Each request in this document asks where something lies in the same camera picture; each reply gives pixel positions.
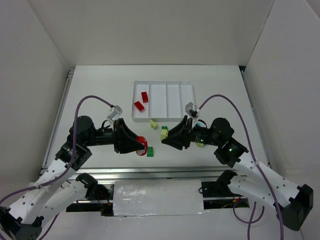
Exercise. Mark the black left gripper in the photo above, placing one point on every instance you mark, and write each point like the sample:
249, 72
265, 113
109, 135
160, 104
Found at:
117, 136

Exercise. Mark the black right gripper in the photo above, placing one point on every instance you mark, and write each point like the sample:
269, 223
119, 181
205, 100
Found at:
187, 133

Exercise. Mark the green lego brick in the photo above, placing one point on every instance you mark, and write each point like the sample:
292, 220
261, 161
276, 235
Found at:
164, 128
150, 152

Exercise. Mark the lime sloped lego brick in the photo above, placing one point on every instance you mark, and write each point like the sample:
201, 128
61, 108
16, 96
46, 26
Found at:
153, 124

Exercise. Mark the red sloped lego brick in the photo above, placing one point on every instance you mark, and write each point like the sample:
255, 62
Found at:
139, 106

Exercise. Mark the red studded lego brick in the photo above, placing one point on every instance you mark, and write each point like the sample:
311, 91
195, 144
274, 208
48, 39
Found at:
144, 96

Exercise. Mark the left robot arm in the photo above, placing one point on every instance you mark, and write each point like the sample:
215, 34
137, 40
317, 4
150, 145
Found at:
45, 199

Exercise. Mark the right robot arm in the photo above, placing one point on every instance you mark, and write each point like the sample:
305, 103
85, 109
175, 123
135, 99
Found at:
246, 176

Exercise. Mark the white four-compartment tray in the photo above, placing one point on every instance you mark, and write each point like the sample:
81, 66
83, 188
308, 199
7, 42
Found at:
166, 100

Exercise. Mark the white tape sheet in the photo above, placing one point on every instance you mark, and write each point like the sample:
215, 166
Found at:
157, 198

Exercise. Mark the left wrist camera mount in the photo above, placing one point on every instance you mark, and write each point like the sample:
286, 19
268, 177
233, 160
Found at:
114, 114

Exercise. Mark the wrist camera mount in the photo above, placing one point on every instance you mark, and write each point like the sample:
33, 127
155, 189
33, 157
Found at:
114, 114
192, 110

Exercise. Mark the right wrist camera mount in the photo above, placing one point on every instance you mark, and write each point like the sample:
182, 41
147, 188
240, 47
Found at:
192, 110

